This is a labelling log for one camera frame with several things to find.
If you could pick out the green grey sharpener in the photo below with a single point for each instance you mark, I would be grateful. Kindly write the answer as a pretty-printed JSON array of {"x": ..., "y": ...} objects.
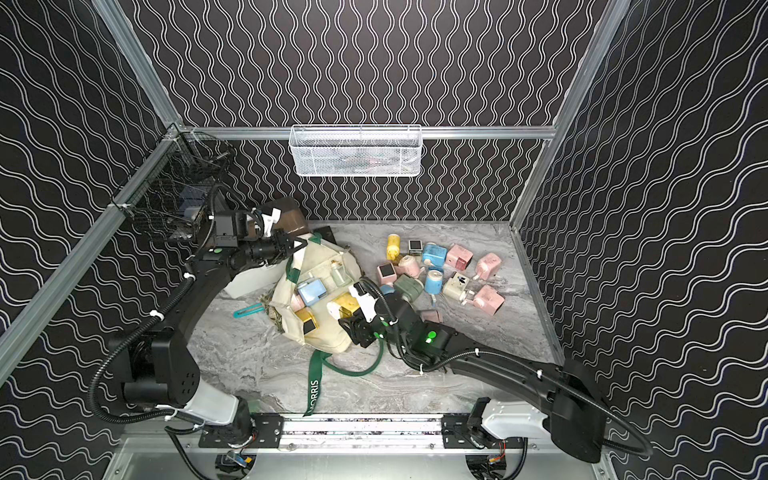
[{"x": 408, "y": 287}]

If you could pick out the cream tote bag green handles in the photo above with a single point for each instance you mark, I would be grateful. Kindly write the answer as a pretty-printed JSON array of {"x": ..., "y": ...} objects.
[{"x": 338, "y": 269}]

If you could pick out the blue round dial sharpener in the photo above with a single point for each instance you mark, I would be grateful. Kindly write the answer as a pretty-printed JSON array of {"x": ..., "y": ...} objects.
[{"x": 387, "y": 289}]

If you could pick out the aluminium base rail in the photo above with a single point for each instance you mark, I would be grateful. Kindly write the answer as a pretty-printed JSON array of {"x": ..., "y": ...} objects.
[{"x": 425, "y": 434}]

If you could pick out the white brown storage box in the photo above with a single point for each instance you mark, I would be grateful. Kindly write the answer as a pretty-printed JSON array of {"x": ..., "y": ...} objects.
[{"x": 282, "y": 214}]

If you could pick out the pink rounded pencil sharpener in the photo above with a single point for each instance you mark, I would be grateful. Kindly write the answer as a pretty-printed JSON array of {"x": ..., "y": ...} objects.
[{"x": 487, "y": 266}]

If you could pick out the gold square pencil sharpener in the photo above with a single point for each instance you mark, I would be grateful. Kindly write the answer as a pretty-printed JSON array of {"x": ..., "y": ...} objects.
[{"x": 415, "y": 247}]

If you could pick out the light blue round sharpener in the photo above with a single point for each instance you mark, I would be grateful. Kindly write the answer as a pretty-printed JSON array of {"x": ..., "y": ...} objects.
[{"x": 434, "y": 282}]

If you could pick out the black wire basket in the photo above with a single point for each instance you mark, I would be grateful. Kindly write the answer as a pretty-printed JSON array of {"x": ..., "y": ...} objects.
[{"x": 172, "y": 205}]

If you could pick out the white wire basket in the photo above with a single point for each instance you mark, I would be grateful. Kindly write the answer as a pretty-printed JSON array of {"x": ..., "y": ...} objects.
[{"x": 361, "y": 150}]

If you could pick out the dusty pink square sharpener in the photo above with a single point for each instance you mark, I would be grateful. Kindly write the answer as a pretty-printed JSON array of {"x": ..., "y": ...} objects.
[{"x": 431, "y": 315}]

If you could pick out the light blue box sharpener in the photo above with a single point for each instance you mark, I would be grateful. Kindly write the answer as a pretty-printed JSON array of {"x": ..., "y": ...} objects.
[{"x": 312, "y": 291}]

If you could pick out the blue pencil sharpener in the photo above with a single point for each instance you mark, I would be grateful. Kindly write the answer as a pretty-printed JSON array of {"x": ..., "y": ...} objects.
[{"x": 434, "y": 256}]

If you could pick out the pink sharpener black face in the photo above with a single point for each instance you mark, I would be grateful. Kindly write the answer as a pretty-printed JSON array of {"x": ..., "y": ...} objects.
[{"x": 387, "y": 274}]

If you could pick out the cream panda pencil sharpener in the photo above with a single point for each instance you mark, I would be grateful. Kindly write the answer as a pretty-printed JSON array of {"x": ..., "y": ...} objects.
[{"x": 457, "y": 288}]

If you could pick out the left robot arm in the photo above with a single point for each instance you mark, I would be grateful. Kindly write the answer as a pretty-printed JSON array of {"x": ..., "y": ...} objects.
[{"x": 149, "y": 372}]

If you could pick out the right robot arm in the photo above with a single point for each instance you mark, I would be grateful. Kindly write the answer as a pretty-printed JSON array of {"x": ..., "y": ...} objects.
[{"x": 574, "y": 414}]

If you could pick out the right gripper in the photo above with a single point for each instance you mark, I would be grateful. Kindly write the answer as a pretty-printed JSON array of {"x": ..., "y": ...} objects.
[{"x": 357, "y": 328}]

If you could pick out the pink box pencil sharpener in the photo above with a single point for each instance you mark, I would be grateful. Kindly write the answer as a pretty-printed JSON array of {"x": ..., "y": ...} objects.
[{"x": 458, "y": 257}]

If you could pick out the teal utility knife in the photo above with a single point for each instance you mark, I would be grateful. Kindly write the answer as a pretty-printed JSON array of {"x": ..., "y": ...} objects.
[{"x": 250, "y": 310}]

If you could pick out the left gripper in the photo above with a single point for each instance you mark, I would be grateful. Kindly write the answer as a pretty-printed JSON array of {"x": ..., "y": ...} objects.
[{"x": 282, "y": 245}]

